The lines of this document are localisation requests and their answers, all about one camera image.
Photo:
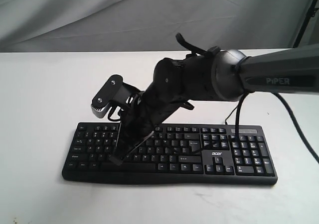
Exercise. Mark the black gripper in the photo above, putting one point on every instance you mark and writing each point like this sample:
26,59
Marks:
137,124

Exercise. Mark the black Acer keyboard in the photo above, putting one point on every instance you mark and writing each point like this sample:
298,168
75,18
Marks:
174,154

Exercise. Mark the grey backdrop cloth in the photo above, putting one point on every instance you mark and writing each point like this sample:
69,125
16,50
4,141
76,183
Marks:
147,25

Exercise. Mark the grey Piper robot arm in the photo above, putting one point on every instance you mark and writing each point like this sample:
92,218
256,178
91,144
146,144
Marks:
224,76

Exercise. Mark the black tripod stand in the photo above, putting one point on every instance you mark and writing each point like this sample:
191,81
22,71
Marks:
311,12

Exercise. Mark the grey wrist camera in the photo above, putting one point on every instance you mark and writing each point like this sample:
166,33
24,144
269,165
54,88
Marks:
114,93

